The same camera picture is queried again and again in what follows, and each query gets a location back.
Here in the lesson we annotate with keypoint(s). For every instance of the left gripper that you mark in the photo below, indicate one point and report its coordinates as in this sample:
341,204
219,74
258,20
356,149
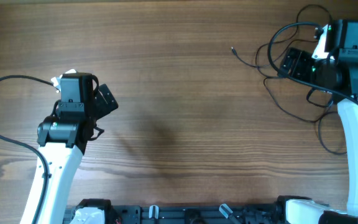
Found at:
104,109

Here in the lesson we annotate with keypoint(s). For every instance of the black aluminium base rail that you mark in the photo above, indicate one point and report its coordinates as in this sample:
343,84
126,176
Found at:
248,214

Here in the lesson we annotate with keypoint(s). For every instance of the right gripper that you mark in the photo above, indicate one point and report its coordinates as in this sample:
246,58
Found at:
301,59

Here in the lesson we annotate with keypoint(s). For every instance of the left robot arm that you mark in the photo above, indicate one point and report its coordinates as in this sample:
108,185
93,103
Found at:
62,139

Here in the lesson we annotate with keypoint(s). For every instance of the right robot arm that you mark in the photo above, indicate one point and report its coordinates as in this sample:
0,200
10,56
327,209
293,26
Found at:
333,68

